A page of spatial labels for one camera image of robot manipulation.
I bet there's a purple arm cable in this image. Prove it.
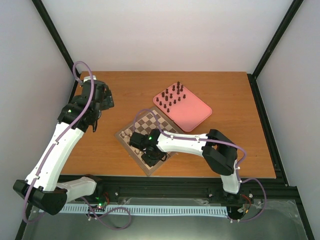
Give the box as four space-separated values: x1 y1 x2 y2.
22 61 95 223
133 109 268 223

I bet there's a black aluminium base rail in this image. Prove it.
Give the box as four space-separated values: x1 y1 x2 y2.
69 176 298 208

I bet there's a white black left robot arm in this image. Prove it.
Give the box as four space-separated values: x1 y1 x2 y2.
13 79 114 215

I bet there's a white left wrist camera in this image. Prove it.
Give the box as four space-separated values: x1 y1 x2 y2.
83 75 97 82

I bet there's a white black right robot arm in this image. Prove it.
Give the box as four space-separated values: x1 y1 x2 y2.
129 129 247 194

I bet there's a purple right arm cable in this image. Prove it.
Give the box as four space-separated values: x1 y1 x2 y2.
133 109 268 223

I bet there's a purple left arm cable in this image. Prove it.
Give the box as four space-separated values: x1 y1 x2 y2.
22 61 95 223

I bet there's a pink plastic tray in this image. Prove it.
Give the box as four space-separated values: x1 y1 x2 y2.
152 82 212 132

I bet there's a wooden chessboard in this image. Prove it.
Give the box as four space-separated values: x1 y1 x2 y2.
115 106 183 177

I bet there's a black frame post left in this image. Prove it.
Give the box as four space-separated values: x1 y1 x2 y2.
31 0 81 79

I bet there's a black frame post right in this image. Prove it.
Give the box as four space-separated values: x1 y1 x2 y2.
251 0 305 78

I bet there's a light blue cable duct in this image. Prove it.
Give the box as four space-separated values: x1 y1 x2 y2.
59 203 228 218

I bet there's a black frame post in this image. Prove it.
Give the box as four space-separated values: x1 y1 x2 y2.
251 0 305 78
31 0 81 79

